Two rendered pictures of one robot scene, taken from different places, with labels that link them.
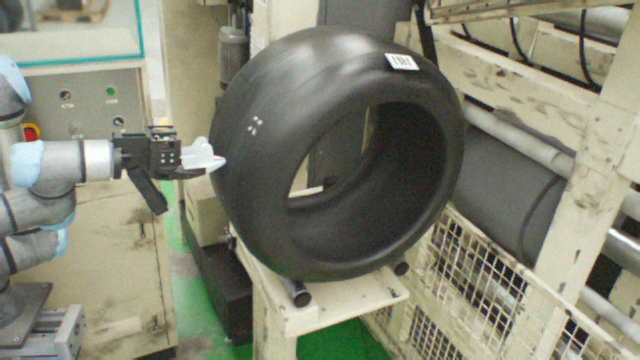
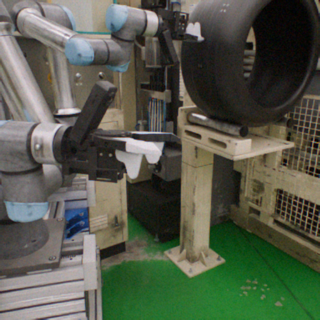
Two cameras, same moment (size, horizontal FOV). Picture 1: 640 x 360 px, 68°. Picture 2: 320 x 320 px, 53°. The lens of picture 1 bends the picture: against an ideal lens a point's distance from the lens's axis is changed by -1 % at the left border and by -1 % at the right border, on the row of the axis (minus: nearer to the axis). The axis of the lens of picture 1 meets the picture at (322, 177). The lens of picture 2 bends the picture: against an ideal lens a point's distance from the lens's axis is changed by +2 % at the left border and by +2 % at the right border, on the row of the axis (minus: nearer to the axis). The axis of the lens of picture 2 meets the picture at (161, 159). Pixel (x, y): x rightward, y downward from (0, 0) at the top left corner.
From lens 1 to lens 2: 0.76 m
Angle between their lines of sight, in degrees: 12
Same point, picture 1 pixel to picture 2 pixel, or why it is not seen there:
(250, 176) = (224, 35)
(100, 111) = (92, 69)
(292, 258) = (242, 94)
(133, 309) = (104, 208)
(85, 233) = not seen: hidden behind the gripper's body
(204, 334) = (139, 239)
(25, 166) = (120, 12)
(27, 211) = (114, 47)
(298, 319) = (242, 145)
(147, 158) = (170, 25)
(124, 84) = not seen: hidden behind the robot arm
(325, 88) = not seen: outside the picture
